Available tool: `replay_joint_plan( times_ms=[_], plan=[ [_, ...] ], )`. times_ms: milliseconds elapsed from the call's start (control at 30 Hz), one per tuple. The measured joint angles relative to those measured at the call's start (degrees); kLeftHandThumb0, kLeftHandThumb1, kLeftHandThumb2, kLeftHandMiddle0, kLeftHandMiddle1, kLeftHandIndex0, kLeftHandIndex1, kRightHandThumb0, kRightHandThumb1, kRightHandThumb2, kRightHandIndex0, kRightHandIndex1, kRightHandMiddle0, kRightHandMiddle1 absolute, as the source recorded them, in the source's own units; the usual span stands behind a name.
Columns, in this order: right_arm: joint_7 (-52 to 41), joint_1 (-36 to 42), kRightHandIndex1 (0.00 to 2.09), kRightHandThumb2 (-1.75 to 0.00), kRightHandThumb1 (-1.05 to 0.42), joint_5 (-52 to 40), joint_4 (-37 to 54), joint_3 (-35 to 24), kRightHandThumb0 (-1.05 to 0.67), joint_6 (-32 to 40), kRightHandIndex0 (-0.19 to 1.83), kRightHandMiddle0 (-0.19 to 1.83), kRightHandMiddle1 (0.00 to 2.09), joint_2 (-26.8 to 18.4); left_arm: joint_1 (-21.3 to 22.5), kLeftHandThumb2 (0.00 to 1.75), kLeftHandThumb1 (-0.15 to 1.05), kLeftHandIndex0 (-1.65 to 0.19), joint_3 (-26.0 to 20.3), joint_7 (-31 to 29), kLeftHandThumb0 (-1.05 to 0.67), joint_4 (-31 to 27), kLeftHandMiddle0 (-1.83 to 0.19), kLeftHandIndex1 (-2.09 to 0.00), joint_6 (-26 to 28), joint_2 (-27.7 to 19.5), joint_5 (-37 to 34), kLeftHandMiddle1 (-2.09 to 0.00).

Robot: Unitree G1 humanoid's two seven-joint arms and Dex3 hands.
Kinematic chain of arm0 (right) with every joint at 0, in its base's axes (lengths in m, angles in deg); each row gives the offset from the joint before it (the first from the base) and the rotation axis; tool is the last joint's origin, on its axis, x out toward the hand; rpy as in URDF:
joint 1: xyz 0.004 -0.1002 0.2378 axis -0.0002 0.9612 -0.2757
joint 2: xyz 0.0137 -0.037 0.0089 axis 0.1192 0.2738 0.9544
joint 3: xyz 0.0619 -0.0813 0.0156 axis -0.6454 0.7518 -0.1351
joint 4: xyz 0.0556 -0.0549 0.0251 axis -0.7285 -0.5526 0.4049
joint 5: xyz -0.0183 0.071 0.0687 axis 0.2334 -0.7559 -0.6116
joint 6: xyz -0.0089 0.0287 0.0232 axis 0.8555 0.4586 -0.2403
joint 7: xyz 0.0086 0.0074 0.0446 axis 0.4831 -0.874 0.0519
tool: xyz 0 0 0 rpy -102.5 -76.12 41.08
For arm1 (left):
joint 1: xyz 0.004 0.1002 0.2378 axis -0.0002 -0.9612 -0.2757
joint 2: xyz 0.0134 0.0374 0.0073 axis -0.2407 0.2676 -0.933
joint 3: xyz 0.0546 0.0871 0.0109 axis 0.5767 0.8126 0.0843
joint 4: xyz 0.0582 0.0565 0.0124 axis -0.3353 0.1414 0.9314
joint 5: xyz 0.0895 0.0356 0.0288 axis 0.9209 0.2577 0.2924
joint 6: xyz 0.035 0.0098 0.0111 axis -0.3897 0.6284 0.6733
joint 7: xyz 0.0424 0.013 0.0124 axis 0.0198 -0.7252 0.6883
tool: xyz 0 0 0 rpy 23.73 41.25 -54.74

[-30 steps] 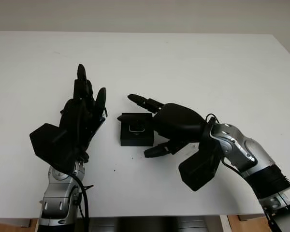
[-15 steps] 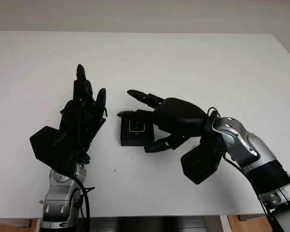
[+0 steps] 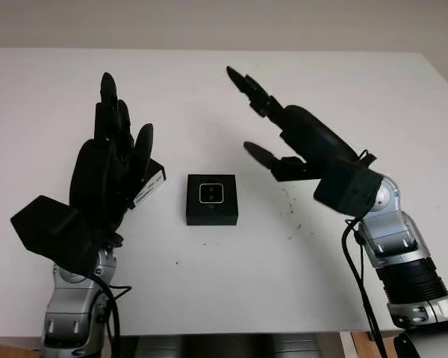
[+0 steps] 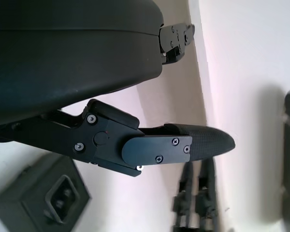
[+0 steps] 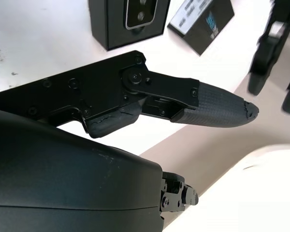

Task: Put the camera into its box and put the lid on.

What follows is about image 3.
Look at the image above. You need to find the dark grey robot torso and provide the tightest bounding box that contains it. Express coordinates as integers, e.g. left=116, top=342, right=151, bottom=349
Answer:
left=119, top=334, right=340, bottom=358

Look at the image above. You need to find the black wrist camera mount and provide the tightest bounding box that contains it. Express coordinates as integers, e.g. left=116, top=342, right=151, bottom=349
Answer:
left=10, top=195, right=98, bottom=273
left=313, top=162, right=382, bottom=217

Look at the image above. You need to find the black camera box base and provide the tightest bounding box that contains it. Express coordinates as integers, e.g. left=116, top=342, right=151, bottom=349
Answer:
left=185, top=172, right=241, bottom=227

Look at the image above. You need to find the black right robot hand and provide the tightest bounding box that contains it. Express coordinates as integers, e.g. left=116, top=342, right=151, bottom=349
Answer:
left=225, top=66, right=361, bottom=183

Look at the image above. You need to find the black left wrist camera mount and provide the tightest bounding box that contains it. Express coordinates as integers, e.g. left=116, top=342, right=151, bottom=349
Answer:
left=10, top=195, right=98, bottom=273

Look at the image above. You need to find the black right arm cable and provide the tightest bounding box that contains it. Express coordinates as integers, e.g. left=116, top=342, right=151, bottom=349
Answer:
left=341, top=148, right=388, bottom=358

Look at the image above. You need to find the black box lid white label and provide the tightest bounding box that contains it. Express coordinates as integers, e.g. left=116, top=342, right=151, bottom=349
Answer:
left=125, top=158, right=167, bottom=212

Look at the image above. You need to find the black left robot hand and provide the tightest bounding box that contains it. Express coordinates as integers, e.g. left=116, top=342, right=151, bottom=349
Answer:
left=69, top=72, right=156, bottom=248

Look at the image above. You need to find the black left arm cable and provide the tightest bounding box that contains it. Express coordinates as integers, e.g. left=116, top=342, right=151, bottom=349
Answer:
left=85, top=274, right=134, bottom=358

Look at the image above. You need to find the small silver action camera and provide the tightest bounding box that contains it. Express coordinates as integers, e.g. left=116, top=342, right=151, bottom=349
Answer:
left=198, top=182, right=225, bottom=205

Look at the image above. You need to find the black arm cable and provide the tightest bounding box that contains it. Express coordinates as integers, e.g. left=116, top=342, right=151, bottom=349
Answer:
left=341, top=148, right=388, bottom=358
left=85, top=274, right=134, bottom=358

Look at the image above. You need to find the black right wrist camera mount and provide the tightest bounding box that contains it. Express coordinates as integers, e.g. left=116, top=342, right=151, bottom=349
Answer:
left=313, top=162, right=382, bottom=217

